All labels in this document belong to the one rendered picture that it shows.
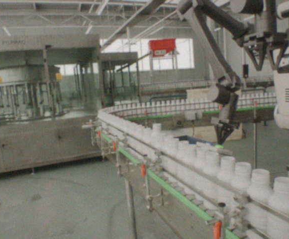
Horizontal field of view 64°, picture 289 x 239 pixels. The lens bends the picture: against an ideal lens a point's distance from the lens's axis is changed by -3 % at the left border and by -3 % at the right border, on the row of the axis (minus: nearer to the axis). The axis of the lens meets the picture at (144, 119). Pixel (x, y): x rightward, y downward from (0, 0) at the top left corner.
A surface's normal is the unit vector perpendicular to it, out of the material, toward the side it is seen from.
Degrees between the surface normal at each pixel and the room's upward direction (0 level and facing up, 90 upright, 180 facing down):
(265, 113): 89
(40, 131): 90
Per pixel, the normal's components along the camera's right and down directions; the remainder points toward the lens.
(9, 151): 0.37, 0.11
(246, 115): 0.06, 0.14
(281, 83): -0.93, 0.13
